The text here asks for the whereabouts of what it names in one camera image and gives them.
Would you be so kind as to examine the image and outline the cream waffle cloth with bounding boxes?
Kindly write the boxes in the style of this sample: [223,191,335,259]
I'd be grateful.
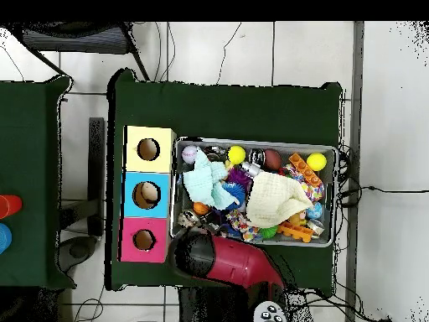
[246,171,314,229]

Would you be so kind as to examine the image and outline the shallow clear mesh bin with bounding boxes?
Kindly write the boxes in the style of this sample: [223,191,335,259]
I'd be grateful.
[169,136,339,248]

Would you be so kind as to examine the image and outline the wooden box with three holes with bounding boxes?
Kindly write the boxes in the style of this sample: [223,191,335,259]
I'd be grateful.
[118,125,177,264]

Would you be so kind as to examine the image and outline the mint green waffle cloth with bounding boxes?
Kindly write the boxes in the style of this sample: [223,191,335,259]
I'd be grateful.
[182,147,240,210]

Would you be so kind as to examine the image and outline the purple spiky ball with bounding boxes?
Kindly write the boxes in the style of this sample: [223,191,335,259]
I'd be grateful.
[227,167,252,187]

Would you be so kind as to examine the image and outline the yellow ball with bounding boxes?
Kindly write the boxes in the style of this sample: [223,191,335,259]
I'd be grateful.
[306,153,328,172]
[227,145,246,166]

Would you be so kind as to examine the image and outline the white toy baseball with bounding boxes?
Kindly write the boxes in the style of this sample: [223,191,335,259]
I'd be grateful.
[181,144,199,165]

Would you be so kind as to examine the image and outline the silver plastic toy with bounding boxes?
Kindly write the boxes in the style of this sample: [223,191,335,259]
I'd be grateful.
[241,161,264,177]

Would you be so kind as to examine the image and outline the brown toy football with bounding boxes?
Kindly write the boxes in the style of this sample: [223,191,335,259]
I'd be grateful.
[263,148,282,171]

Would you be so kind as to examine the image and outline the dark green tablecloth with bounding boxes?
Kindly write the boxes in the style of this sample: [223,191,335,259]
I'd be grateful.
[106,68,344,292]

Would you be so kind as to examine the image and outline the long orange toy brick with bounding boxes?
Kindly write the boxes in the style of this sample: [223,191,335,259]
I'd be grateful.
[288,153,323,188]

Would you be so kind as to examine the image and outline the orange toy tray block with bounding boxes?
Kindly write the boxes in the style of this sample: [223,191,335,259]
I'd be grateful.
[277,221,314,243]

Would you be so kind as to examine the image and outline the grey stand foot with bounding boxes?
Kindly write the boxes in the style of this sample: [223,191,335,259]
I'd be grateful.
[57,235,99,273]

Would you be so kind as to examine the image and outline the dark green side table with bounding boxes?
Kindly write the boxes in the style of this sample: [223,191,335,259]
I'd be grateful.
[0,75,76,290]

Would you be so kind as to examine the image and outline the dark chair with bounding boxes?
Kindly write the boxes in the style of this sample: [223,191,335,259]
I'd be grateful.
[13,22,151,82]

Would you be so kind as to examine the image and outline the red plastic cup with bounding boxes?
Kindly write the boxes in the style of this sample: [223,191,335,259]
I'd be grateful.
[0,195,23,220]

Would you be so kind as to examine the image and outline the blue plastic cup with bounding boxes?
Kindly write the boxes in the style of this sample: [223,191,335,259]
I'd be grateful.
[0,222,13,255]

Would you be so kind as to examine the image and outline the black camera stand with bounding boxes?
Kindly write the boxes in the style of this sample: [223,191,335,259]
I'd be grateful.
[59,117,106,237]

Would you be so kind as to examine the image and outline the black power cable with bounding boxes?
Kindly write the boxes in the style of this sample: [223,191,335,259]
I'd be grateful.
[338,184,429,196]

